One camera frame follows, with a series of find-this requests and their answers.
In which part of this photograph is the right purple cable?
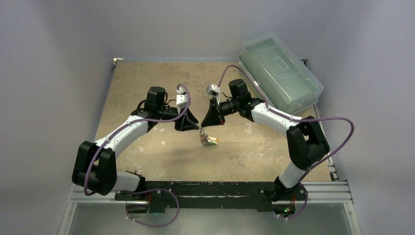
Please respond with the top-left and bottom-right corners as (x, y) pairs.
(217, 65), (355, 221)

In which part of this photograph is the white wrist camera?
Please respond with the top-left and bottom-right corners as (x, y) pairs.
(176, 88), (189, 114)
(206, 84), (221, 105)

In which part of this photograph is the purple cable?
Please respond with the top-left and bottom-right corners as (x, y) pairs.
(83, 83), (192, 228)
(217, 65), (355, 221)

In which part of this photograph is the metal keyring holder with keys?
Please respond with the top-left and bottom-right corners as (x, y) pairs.
(199, 128), (218, 147)

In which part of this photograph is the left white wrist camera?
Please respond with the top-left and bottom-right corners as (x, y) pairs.
(176, 88), (189, 114)

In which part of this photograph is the clear plastic storage box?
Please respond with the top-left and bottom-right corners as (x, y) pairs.
(238, 34), (323, 114)

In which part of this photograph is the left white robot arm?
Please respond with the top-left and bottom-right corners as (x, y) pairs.
(72, 84), (199, 200)

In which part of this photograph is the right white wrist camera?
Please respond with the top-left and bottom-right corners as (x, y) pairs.
(206, 84), (221, 105)

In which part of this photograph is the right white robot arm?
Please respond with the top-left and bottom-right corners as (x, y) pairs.
(201, 79), (330, 201)

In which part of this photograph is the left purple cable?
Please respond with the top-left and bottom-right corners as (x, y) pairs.
(83, 83), (192, 228)

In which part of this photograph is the aluminium frame rail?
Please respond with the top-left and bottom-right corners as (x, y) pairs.
(58, 181), (361, 235)

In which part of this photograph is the yellow key tag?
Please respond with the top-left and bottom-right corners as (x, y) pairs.
(207, 136), (218, 145)

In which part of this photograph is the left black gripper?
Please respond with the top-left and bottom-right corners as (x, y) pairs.
(157, 106), (199, 131)

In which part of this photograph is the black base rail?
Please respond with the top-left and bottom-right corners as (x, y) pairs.
(115, 181), (307, 216)

